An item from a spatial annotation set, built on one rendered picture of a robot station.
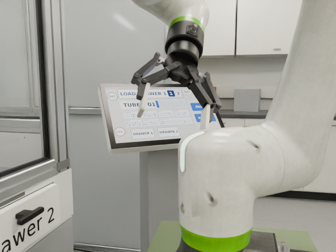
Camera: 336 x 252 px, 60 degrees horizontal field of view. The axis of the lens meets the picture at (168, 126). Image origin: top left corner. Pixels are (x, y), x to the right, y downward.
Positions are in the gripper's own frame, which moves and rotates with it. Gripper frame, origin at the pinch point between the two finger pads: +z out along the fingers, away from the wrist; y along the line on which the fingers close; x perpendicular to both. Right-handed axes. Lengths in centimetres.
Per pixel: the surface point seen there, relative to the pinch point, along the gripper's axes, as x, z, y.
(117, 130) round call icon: 50, -25, -6
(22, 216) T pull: 25.0, 18.5, -22.5
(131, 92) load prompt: 51, -45, -4
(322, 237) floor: 137, -40, 181
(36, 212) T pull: 25.5, 16.9, -20.3
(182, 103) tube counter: 50, -48, 19
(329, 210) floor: 162, -79, 221
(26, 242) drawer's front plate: 32.5, 22.1, -20.4
